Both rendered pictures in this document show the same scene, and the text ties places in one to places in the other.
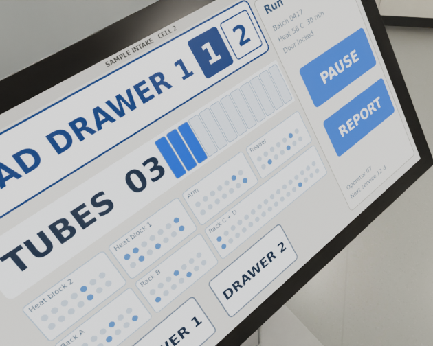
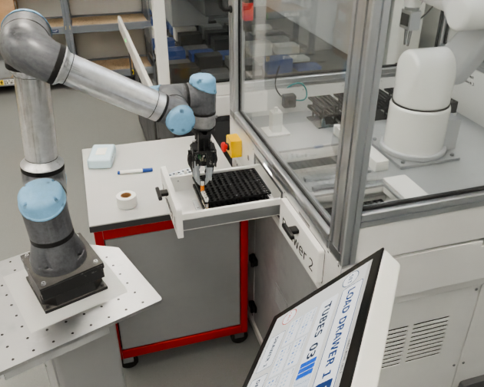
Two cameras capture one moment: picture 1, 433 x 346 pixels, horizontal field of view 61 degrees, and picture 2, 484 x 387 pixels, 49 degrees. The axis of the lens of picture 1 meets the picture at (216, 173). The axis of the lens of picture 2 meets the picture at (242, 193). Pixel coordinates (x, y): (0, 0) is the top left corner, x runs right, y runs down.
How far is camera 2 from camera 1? 0.84 m
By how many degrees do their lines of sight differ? 90
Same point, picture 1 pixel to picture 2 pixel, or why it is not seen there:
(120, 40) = (353, 345)
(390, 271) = not seen: outside the picture
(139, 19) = (353, 355)
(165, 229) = (293, 356)
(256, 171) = not seen: outside the picture
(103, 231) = (312, 332)
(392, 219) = not seen: outside the picture
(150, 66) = (337, 358)
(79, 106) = (346, 327)
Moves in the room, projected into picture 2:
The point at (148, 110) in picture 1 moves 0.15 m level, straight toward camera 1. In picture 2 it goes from (326, 355) to (251, 309)
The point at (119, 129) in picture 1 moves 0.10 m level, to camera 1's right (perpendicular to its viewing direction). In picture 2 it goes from (329, 342) to (282, 372)
